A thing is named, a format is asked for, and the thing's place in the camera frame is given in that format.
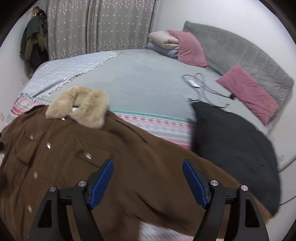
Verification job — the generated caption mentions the pink pillow near headboard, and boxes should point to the pink pillow near headboard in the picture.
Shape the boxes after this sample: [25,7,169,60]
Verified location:
[216,64,279,126]

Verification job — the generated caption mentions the black charger cable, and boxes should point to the black charger cable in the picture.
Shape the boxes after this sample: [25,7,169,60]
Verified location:
[181,72,236,109]

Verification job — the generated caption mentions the white power bank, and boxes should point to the white power bank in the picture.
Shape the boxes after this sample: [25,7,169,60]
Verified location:
[187,80,200,88]

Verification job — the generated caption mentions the black puffer jacket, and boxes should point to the black puffer jacket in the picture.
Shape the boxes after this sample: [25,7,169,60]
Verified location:
[192,101,281,215]

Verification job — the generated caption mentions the dark clothes hanging on wall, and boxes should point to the dark clothes hanging on wall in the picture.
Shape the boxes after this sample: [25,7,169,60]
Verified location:
[20,6,49,78]

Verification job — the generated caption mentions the grey quilted headboard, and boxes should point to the grey quilted headboard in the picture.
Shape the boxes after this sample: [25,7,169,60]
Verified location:
[183,21,294,109]

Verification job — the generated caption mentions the pink pillow far corner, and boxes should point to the pink pillow far corner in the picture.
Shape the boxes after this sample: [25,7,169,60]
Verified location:
[167,30,208,67]

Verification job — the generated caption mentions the grey dotted curtain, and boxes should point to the grey dotted curtain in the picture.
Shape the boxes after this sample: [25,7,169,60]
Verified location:
[36,0,159,60]

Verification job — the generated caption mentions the beige folded duvet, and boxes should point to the beige folded duvet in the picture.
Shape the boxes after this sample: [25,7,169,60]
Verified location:
[148,31,179,50]

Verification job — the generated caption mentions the brown coat with fur collar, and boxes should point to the brown coat with fur collar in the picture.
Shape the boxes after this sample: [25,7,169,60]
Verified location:
[1,87,270,240]

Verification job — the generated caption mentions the patterned handmade knit blanket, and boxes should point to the patterned handmade knit blanket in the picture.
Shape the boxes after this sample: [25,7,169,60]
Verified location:
[1,93,193,240]

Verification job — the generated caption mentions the blue-grey folded duvet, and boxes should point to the blue-grey folded duvet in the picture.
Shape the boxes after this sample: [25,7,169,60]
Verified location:
[147,41,178,59]

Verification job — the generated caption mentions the grey bed sheet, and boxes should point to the grey bed sheet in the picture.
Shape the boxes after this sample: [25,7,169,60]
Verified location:
[46,50,270,134]

